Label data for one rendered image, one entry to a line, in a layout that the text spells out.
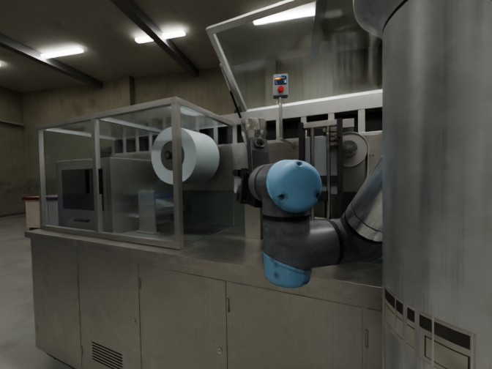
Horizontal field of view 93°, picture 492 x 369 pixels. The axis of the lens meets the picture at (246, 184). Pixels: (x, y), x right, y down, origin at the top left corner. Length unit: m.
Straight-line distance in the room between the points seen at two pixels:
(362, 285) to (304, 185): 0.56
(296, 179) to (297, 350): 0.79
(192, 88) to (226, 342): 7.44
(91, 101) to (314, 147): 9.48
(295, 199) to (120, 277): 1.22
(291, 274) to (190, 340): 0.93
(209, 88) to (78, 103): 4.88
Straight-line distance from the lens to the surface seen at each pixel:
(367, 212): 0.37
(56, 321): 2.07
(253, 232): 1.26
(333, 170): 0.97
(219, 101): 7.57
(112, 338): 1.65
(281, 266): 0.37
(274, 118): 1.51
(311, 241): 0.38
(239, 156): 1.56
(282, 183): 0.32
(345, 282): 0.85
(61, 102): 11.07
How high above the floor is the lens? 1.23
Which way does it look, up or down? 2 degrees down
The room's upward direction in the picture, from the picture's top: 1 degrees counter-clockwise
